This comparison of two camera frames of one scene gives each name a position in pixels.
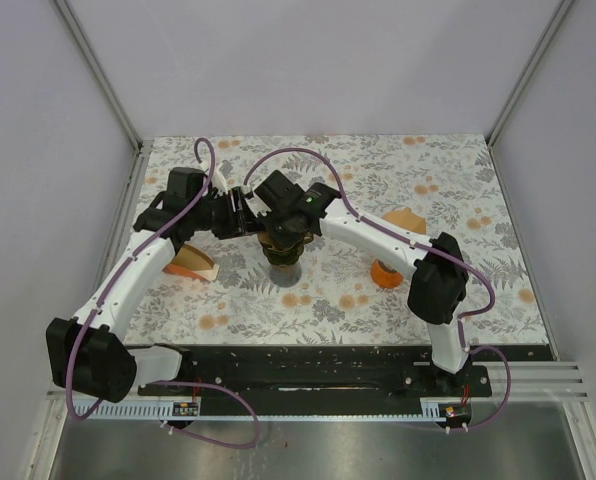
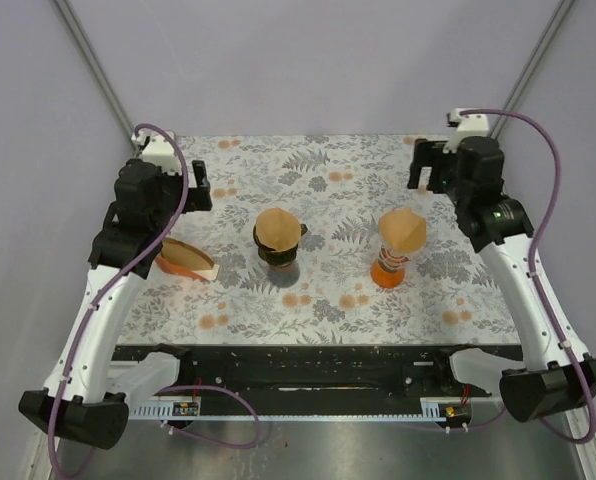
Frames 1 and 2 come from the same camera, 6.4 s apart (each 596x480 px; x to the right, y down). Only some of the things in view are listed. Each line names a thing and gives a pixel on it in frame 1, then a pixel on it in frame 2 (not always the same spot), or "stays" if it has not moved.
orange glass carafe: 385,275 stays
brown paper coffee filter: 408,220 stays
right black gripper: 284,241 to 428,154
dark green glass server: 286,276 stays
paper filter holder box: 192,261 stays
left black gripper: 239,222 to 198,198
